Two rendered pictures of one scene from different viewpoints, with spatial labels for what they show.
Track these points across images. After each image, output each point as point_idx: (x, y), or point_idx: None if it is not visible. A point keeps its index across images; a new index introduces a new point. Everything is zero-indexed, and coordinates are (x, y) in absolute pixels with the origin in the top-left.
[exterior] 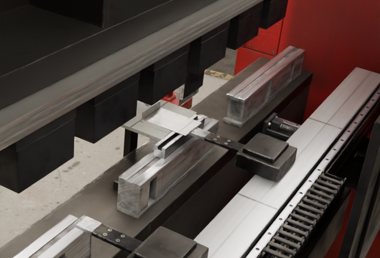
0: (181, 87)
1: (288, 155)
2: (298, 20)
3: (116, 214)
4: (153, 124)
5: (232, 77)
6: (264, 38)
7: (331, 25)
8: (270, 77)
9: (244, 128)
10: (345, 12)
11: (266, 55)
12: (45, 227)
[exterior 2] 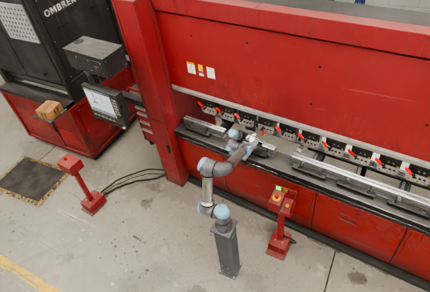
0: (255, 129)
1: None
2: (178, 111)
3: (275, 157)
4: (251, 143)
5: (192, 137)
6: (173, 125)
7: (184, 104)
8: (209, 123)
9: (226, 134)
10: (185, 97)
11: (175, 128)
12: (284, 169)
